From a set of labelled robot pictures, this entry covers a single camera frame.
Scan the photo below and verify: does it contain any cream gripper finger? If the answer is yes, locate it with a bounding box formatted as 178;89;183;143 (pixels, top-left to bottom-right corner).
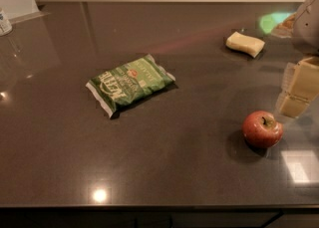
275;56;319;118

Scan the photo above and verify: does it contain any red apple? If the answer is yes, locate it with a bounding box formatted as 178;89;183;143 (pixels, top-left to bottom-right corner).
241;111;283;148

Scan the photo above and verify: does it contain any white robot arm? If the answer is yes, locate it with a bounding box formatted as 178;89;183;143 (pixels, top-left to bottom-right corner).
274;0;319;122

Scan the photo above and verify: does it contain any green jalapeno chip bag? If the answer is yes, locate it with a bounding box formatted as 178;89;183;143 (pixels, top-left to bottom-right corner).
86;54;175;117

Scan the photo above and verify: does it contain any yellow sponge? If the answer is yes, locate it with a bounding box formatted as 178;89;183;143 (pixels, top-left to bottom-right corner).
225;32;265;58

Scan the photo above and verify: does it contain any white bottle with label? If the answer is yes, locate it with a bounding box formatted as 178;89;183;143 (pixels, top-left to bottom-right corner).
0;8;13;36

